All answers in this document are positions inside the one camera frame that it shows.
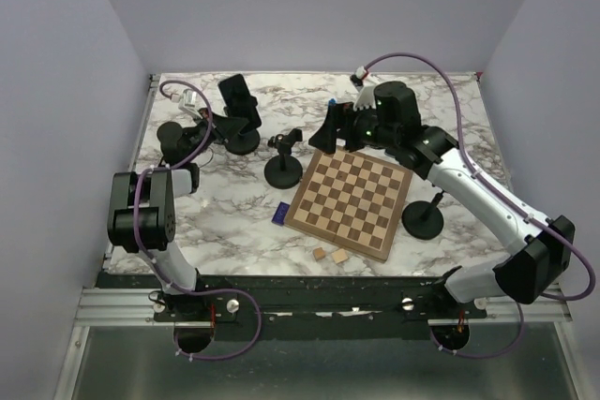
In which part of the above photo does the black phone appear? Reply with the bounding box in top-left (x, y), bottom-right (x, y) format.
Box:
top-left (217, 74), bottom-right (262, 134)

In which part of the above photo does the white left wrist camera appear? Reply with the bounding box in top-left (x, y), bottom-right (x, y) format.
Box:
top-left (171, 89), bottom-right (202, 119)

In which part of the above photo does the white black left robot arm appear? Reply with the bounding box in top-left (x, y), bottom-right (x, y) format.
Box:
top-left (107, 108), bottom-right (248, 320)

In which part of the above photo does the aluminium extrusion rail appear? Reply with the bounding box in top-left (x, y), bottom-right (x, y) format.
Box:
top-left (74, 289), bottom-right (155, 327)

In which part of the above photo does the black back phone stand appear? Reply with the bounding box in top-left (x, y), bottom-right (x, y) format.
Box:
top-left (223, 95), bottom-right (262, 156)

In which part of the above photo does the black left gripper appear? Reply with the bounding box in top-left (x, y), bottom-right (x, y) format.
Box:
top-left (186, 107), bottom-right (248, 161)

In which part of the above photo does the dark blue rectangular block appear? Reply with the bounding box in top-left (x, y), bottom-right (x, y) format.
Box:
top-left (272, 201), bottom-right (290, 226)

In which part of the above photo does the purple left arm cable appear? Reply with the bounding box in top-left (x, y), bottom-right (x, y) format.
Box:
top-left (133, 80), bottom-right (263, 363)

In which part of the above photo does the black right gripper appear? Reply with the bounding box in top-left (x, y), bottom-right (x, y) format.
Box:
top-left (308, 98), bottom-right (398, 155)

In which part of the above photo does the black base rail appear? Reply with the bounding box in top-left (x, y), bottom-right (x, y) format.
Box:
top-left (154, 275), bottom-right (487, 342)

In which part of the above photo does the brown wooden cube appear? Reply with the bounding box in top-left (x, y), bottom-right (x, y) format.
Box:
top-left (313, 247), bottom-right (326, 261)

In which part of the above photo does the wooden chessboard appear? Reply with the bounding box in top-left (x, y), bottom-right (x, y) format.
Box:
top-left (284, 148), bottom-right (413, 262)

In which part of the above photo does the black phone stand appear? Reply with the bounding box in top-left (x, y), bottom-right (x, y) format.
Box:
top-left (263, 128), bottom-right (303, 189)
top-left (223, 95), bottom-right (262, 156)
top-left (401, 192), bottom-right (444, 241)

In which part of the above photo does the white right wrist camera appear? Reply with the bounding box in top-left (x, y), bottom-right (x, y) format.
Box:
top-left (350, 67), bottom-right (376, 111)

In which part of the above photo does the light wooden cube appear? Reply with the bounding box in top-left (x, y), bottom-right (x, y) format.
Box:
top-left (331, 248), bottom-right (349, 264)

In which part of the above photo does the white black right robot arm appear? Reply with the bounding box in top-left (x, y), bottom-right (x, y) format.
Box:
top-left (308, 81), bottom-right (575, 318)

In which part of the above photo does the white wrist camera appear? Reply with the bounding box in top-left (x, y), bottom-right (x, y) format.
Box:
top-left (171, 89), bottom-right (202, 119)
top-left (350, 67), bottom-right (376, 111)

